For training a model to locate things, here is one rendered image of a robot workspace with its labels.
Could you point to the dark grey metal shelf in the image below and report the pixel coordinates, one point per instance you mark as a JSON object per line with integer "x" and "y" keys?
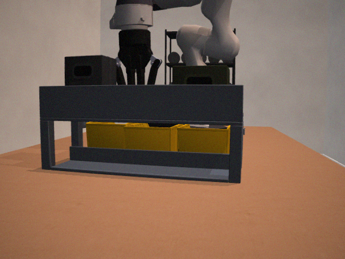
{"x": 155, "y": 104}

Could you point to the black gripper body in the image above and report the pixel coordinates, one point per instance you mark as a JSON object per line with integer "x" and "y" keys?
{"x": 133, "y": 42}

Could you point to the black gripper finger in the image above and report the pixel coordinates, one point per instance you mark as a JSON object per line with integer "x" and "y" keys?
{"x": 130, "y": 73}
{"x": 155, "y": 64}

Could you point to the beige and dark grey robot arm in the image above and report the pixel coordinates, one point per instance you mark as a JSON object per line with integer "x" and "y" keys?
{"x": 195, "y": 41}

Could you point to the yellow bin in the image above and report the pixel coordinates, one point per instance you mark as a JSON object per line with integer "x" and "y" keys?
{"x": 204, "y": 140}
{"x": 137, "y": 136}
{"x": 105, "y": 134}

